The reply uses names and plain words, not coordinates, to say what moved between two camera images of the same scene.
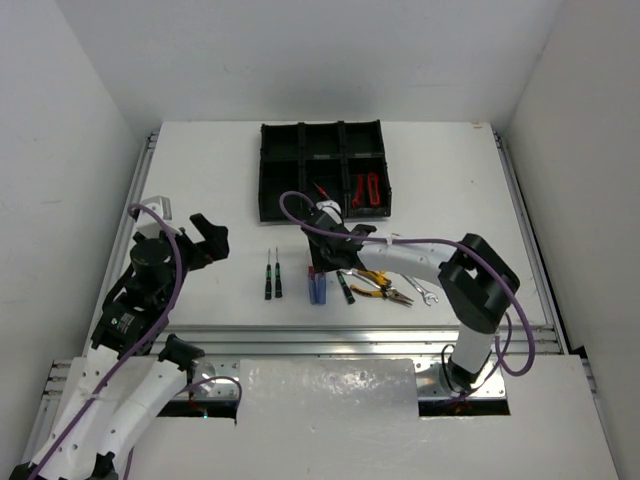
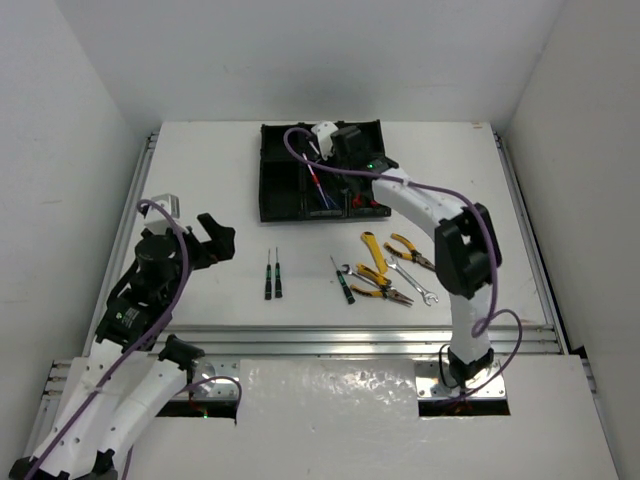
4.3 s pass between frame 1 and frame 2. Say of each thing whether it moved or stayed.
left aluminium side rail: stayed
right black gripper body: moved
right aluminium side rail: stayed
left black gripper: stayed
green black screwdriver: stayed
